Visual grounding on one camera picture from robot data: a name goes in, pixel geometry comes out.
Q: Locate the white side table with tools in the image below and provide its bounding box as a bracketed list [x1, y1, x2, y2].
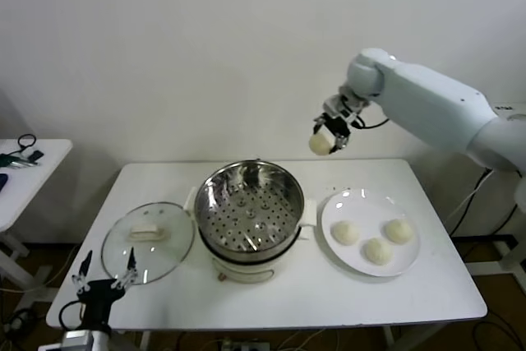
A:
[0, 138, 75, 307]

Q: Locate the black floor cable coil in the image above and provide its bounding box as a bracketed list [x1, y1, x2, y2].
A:
[3, 307, 42, 334]

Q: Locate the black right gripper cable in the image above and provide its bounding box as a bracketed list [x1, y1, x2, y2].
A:
[351, 114, 390, 129]

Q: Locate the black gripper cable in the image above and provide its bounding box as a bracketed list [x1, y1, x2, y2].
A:
[351, 114, 390, 129]
[59, 300, 90, 330]

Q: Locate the perforated stainless steamer basket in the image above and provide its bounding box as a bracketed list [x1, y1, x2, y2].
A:
[193, 160, 307, 264]

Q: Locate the white power strip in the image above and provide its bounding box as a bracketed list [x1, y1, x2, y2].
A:
[224, 338, 270, 351]

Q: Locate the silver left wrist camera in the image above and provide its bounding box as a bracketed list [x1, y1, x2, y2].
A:
[61, 329, 98, 351]

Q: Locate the round glass pot lid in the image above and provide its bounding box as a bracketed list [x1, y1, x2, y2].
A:
[101, 201, 196, 286]

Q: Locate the white steamed baozi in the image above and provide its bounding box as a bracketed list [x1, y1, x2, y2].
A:
[330, 220, 361, 247]
[385, 218, 414, 244]
[308, 129, 336, 157]
[361, 238, 394, 266]

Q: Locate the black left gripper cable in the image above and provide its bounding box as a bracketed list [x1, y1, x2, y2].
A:
[59, 300, 90, 330]

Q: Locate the large white round plate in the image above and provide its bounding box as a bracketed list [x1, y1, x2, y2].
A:
[321, 188, 422, 278]

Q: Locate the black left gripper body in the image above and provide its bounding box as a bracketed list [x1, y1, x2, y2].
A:
[76, 279, 127, 327]

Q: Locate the black power cable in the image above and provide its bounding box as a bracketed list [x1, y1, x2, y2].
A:
[451, 198, 522, 239]

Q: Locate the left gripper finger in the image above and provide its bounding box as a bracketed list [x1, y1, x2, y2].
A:
[113, 246, 139, 290]
[72, 250, 94, 294]

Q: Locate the green handled tool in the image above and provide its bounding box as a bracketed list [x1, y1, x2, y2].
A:
[0, 152, 40, 169]

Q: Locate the white power cable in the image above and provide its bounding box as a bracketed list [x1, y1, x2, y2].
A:
[445, 169, 494, 223]

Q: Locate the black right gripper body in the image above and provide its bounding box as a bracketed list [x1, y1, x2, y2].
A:
[319, 114, 353, 138]

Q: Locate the white electric cooking pot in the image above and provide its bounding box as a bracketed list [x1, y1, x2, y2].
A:
[183, 186, 318, 285]

